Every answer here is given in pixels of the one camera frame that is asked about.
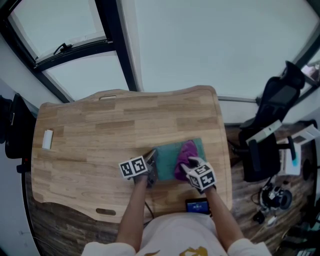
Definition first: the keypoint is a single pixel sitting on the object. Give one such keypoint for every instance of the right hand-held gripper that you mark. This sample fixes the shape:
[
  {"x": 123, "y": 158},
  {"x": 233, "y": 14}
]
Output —
[{"x": 202, "y": 177}]

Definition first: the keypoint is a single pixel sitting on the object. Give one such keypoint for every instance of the green rectangular board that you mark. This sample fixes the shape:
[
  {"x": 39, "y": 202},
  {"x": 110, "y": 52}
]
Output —
[{"x": 167, "y": 160}]

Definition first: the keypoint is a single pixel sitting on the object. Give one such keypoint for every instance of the black and white floor device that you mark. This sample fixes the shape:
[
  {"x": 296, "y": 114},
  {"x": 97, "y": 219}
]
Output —
[{"x": 276, "y": 198}]

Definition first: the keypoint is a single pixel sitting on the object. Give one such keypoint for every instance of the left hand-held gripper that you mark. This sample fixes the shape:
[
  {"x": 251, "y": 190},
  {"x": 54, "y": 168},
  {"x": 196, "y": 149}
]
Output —
[{"x": 132, "y": 167}]

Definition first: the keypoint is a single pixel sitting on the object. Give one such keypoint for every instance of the small black screen device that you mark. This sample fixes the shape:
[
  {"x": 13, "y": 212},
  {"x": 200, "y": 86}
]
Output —
[{"x": 197, "y": 206}]

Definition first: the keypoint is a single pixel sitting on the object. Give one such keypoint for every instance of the purple cloth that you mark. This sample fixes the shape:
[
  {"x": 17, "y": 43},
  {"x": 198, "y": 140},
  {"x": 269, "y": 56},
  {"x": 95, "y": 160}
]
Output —
[{"x": 186, "y": 152}]

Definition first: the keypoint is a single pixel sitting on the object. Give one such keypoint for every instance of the white stool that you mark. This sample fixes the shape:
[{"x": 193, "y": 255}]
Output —
[{"x": 287, "y": 160}]

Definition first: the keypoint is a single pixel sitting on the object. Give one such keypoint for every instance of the person's right forearm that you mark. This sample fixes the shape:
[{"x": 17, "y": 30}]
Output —
[{"x": 223, "y": 217}]

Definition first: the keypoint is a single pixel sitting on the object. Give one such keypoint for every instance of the person's white shirt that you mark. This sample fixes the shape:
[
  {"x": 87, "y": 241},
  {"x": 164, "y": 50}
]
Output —
[{"x": 180, "y": 237}]

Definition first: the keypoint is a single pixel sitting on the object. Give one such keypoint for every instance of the small blue object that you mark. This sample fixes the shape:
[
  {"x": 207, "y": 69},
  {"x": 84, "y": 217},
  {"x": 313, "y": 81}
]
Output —
[{"x": 295, "y": 161}]

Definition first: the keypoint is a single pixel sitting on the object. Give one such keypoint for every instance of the small black floor block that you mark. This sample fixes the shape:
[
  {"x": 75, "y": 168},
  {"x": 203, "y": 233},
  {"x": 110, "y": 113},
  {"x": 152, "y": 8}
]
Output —
[{"x": 258, "y": 217}]

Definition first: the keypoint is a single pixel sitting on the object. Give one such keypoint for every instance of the large black framed window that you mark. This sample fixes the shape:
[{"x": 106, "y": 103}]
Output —
[{"x": 122, "y": 45}]

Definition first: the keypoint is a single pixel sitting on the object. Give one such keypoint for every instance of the person's left forearm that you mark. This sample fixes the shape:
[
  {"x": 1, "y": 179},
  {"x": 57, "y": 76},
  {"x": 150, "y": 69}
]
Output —
[{"x": 132, "y": 215}]

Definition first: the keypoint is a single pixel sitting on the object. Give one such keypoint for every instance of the white paper roll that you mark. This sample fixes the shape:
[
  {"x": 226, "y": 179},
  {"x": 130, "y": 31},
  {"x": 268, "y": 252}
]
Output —
[{"x": 47, "y": 139}]

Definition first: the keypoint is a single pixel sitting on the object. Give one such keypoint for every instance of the black mesh office chair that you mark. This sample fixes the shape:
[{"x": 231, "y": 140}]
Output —
[
  {"x": 262, "y": 160},
  {"x": 20, "y": 130}
]

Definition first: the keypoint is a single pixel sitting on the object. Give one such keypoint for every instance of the white power adapter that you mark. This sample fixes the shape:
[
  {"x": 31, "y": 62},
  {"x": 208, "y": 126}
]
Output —
[{"x": 272, "y": 219}]

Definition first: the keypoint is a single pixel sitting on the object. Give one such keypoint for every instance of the flat white box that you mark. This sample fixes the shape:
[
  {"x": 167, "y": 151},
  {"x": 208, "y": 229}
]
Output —
[{"x": 265, "y": 132}]

